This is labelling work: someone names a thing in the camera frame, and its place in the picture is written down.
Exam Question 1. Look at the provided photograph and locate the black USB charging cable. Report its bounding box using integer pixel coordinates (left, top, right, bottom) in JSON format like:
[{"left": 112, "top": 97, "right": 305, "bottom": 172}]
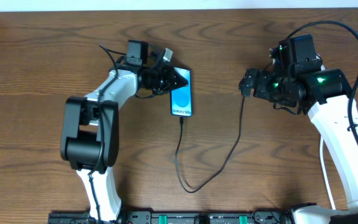
[{"left": 174, "top": 62, "right": 275, "bottom": 194}]

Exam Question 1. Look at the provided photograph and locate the blue screen Galaxy smartphone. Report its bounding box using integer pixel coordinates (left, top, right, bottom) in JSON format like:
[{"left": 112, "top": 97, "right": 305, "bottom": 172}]
[{"left": 170, "top": 67, "right": 193, "bottom": 117}]

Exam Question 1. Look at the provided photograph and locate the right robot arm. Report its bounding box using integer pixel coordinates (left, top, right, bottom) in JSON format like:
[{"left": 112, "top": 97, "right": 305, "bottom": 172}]
[{"left": 239, "top": 35, "right": 358, "bottom": 223}]

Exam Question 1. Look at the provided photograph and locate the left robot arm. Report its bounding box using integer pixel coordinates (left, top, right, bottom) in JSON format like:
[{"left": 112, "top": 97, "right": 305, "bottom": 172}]
[{"left": 60, "top": 40, "right": 190, "bottom": 223}]

